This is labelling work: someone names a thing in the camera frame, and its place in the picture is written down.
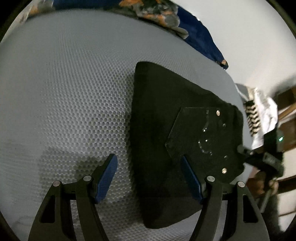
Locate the grey mesh mattress pad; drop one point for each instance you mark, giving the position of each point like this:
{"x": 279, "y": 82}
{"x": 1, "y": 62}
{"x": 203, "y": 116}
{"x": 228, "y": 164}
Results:
{"x": 66, "y": 96}

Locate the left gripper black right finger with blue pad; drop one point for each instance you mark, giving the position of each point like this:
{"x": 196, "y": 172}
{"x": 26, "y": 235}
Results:
{"x": 229, "y": 212}

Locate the white crumpled cloth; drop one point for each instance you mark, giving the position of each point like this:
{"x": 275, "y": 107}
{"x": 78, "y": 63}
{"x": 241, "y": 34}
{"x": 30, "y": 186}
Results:
{"x": 268, "y": 112}

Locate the black white striped cloth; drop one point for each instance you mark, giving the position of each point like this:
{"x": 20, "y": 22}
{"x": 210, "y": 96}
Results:
{"x": 252, "y": 113}

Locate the black pants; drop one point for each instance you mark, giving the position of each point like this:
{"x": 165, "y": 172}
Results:
{"x": 177, "y": 127}

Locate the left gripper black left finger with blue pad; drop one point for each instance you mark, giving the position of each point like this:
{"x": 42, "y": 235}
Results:
{"x": 54, "y": 217}

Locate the navy floral blanket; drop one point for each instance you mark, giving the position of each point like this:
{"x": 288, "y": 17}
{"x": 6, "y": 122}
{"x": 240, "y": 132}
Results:
{"x": 165, "y": 14}

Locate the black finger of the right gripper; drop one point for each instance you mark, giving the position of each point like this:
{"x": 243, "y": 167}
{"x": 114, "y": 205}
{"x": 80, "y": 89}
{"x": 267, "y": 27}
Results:
{"x": 244, "y": 153}

